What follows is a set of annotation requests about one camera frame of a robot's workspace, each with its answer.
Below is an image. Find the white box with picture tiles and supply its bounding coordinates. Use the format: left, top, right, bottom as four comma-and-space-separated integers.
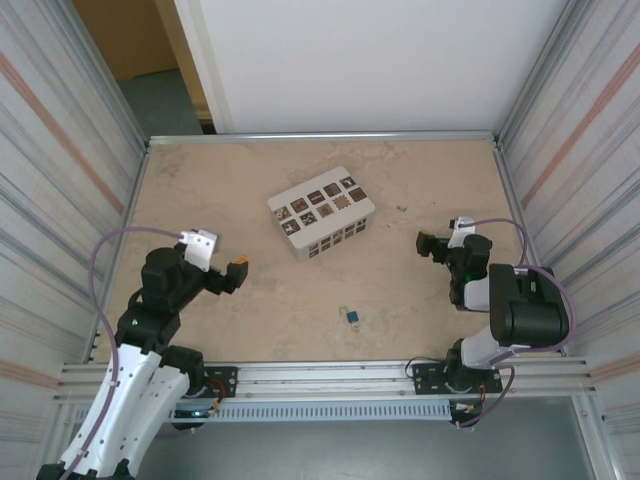
266, 165, 377, 265

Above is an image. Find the brown wooden panel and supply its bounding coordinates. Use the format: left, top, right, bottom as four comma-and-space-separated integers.
72, 0, 181, 81

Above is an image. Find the aluminium frame bar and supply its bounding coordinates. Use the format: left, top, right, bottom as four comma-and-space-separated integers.
146, 130, 501, 148
88, 142, 151, 364
492, 139, 566, 354

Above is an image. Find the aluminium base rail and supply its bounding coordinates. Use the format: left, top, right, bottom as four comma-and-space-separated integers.
58, 355, 599, 404

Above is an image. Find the white slotted cable duct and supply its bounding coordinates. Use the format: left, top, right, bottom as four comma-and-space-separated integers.
171, 401, 454, 424

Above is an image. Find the white door frame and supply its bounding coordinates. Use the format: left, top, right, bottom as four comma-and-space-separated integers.
172, 0, 236, 135

